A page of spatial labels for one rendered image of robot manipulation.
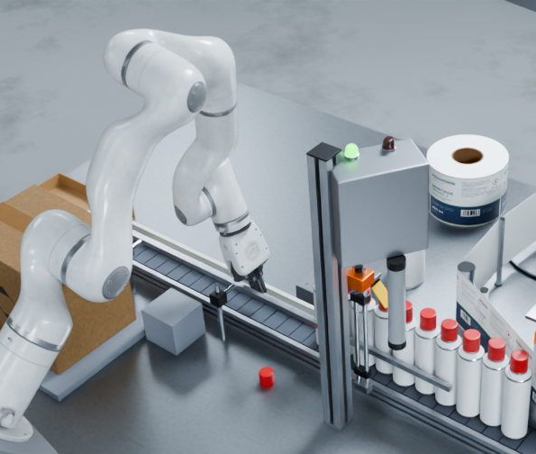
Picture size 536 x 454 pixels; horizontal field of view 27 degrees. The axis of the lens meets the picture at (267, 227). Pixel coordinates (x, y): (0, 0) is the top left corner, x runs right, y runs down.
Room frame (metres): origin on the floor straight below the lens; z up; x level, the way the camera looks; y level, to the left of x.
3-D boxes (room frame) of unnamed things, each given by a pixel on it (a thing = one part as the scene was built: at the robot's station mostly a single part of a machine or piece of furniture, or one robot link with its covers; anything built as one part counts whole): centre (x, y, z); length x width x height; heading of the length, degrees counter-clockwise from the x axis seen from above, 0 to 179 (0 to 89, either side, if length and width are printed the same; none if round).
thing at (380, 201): (1.68, -0.20, 1.38); 0.17 x 0.10 x 0.19; 102
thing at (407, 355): (1.73, -0.26, 0.98); 0.05 x 0.05 x 0.20
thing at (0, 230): (2.07, 0.52, 0.99); 0.30 x 0.24 x 0.27; 45
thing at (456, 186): (2.35, -0.51, 0.95); 0.20 x 0.20 x 0.14
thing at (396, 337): (1.63, -0.23, 1.18); 0.04 x 0.04 x 0.21
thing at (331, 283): (1.68, -0.11, 1.16); 0.04 x 0.04 x 0.67; 47
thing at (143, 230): (2.04, 0.01, 0.90); 1.07 x 0.01 x 0.02; 47
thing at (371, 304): (1.80, -0.18, 0.98); 0.05 x 0.05 x 0.20
